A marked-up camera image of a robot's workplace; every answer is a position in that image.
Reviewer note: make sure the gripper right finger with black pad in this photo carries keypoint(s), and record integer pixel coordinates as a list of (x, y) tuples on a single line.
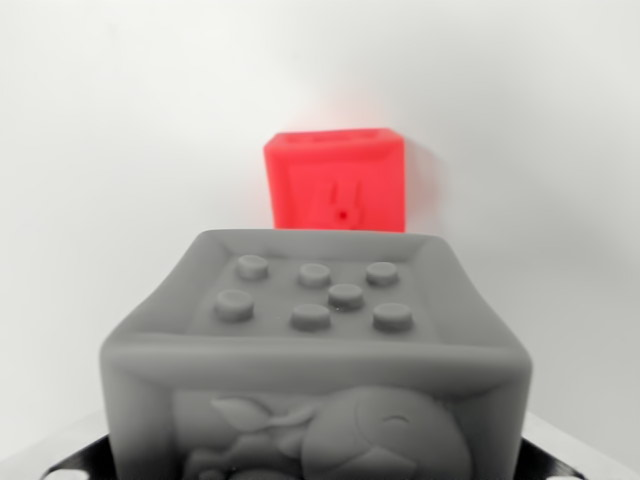
[(550, 457)]

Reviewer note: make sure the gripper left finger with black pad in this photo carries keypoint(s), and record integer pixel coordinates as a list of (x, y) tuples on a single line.
[(80, 459)]

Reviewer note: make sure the grey embossed toy cube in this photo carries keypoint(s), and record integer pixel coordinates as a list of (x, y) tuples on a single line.
[(320, 350)]

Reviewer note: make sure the red embossed toy cube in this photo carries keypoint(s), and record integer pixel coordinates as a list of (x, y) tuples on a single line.
[(310, 190)]

